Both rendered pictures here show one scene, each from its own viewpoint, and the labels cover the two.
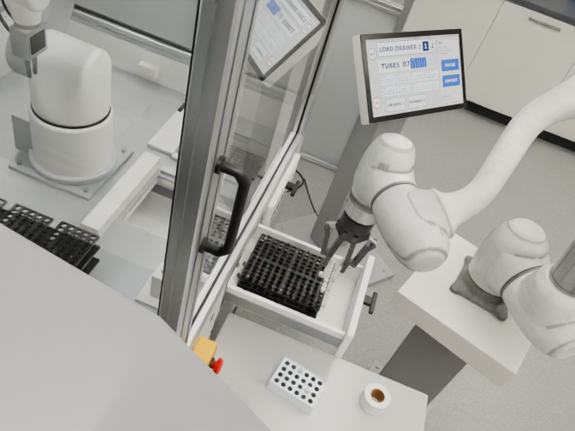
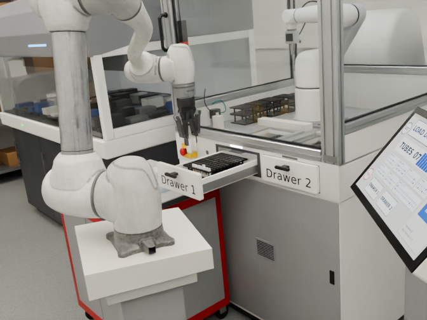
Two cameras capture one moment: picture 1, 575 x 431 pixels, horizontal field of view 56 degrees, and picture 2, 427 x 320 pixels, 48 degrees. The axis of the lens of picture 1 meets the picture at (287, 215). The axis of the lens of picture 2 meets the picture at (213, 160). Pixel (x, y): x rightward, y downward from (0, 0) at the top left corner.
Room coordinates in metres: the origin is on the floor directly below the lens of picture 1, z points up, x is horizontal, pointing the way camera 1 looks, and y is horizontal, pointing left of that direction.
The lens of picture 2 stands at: (2.42, -1.42, 1.50)
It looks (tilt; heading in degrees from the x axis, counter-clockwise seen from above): 17 degrees down; 137
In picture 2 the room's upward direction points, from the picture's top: 5 degrees counter-clockwise
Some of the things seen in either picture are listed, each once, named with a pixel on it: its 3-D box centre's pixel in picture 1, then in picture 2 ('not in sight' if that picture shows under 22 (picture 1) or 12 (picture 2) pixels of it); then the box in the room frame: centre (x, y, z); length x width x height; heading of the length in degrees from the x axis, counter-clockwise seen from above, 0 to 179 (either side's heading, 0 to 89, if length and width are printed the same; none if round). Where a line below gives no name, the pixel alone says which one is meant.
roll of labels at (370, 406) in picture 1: (375, 398); not in sight; (0.75, -0.36, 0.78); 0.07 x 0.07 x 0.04
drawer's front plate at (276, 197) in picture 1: (281, 191); (288, 173); (1.29, 0.04, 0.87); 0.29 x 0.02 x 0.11; 176
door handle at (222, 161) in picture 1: (225, 214); (164, 32); (0.54, 0.08, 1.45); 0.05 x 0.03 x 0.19; 86
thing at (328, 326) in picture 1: (282, 276); (217, 169); (0.96, -0.04, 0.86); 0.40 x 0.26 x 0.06; 86
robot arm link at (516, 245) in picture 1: (512, 255); (131, 191); (1.20, -0.65, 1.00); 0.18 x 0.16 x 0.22; 27
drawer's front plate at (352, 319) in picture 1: (355, 304); (178, 180); (0.95, -0.25, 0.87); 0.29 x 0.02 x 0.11; 176
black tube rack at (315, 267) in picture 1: (286, 276); (215, 168); (0.96, -0.05, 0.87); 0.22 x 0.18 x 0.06; 86
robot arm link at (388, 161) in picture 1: (386, 173); (178, 63); (0.92, -0.17, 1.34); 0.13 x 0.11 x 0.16; 29
